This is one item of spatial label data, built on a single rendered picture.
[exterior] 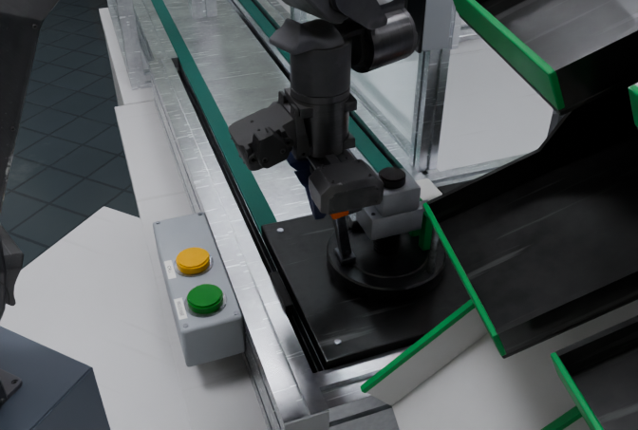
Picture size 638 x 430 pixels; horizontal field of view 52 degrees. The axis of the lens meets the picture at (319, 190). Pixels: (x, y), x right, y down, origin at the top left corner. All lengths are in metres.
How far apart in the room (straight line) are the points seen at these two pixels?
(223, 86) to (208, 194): 0.44
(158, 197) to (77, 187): 1.71
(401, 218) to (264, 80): 0.68
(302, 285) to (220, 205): 0.21
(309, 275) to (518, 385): 0.31
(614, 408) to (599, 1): 0.21
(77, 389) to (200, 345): 0.21
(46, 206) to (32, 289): 1.75
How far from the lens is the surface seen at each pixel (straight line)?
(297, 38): 0.58
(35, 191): 2.85
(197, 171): 0.99
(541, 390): 0.54
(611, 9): 0.37
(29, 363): 0.61
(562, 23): 0.37
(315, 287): 0.76
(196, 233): 0.86
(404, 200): 0.72
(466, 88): 1.48
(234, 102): 1.27
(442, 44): 0.84
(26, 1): 0.44
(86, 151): 3.05
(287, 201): 0.98
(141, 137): 1.30
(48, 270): 1.02
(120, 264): 1.00
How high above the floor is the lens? 1.49
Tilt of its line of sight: 35 degrees down
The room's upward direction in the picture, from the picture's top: straight up
